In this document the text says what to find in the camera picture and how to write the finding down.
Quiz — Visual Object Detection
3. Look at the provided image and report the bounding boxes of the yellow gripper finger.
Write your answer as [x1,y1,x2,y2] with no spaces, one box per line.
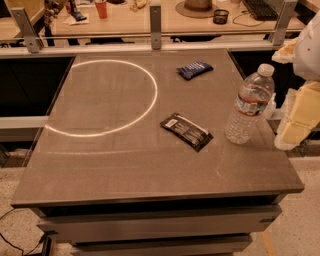
[274,81,320,150]
[272,38,297,64]

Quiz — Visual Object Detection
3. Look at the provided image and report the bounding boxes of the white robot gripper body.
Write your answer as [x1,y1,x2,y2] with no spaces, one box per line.
[293,11,320,81]

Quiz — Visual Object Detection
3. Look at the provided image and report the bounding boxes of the clear plastic water bottle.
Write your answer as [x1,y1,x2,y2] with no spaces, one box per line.
[225,63,274,144]

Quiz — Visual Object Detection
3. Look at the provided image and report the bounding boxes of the blue rxbar blueberry wrapper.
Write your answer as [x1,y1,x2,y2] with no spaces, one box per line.
[177,60,213,81]

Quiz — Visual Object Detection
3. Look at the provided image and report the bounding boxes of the black computer keyboard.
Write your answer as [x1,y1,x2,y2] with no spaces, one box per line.
[242,0,278,21]

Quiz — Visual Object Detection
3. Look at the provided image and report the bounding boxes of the black mesh pen cup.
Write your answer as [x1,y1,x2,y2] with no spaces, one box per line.
[213,9,229,25]

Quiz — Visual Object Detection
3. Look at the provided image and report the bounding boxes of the tan brimmed hat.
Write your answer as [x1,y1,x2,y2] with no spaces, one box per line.
[175,0,218,18]

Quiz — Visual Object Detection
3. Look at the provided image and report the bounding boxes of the black snack bar wrapper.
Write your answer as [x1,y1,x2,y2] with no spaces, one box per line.
[160,113,213,152]

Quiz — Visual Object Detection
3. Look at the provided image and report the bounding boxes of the grey table drawer base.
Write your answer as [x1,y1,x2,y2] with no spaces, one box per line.
[38,197,282,256]

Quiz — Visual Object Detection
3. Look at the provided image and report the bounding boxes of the red plastic cup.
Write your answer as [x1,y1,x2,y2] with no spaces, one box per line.
[94,0,107,19]

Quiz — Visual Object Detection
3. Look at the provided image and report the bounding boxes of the right metal rail bracket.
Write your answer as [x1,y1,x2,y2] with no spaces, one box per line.
[270,0,298,46]

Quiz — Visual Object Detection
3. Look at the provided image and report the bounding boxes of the metal rail bracket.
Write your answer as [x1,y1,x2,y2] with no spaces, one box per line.
[270,0,298,46]
[149,3,161,50]
[11,7,43,53]

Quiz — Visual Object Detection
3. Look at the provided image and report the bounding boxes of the black cable on desk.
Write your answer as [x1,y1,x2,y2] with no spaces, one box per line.
[231,10,266,28]

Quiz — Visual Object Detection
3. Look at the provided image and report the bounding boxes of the middle metal rail bracket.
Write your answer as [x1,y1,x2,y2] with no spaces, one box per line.
[149,3,161,50]

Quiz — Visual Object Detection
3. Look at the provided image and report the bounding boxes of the left metal rail bracket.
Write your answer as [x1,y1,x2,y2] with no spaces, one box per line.
[11,7,43,53]

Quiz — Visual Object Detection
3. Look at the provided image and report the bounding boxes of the black floor cable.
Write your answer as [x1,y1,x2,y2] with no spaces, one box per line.
[0,207,48,256]

